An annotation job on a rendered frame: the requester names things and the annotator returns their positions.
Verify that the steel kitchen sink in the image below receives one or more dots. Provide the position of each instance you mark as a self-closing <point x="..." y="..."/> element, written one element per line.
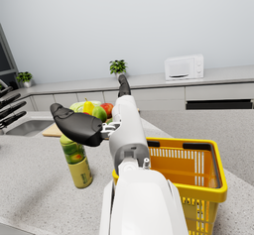
<point x="28" y="127"/>

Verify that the potted plant white pot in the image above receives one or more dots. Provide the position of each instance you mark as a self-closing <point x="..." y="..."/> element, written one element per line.
<point x="118" y="67"/>
<point x="24" y="78"/>

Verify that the green apple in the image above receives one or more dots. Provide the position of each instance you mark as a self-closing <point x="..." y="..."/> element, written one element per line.
<point x="99" y="113"/>

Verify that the yellow slatted basket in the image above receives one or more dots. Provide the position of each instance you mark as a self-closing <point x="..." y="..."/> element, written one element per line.
<point x="195" y="176"/>

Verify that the dark window frame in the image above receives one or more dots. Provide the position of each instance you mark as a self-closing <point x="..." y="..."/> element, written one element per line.
<point x="7" y="62"/>

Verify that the green tea bottle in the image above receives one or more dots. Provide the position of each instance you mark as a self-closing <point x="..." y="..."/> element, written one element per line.
<point x="77" y="163"/>

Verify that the white microwave oven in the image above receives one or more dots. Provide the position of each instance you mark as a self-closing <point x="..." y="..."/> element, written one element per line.
<point x="184" y="67"/>

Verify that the yellow pear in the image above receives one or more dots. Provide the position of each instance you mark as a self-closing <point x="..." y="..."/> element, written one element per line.
<point x="88" y="107"/>

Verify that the red apple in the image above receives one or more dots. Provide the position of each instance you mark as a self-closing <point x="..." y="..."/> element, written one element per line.
<point x="107" y="108"/>

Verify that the green cabbage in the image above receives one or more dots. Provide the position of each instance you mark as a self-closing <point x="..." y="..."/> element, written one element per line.
<point x="76" y="106"/>

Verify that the grey kitchen counter cabinets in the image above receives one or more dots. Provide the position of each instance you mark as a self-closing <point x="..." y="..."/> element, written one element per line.
<point x="185" y="92"/>

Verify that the wooden cutting board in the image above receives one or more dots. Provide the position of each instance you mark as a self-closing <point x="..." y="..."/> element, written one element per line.
<point x="52" y="130"/>

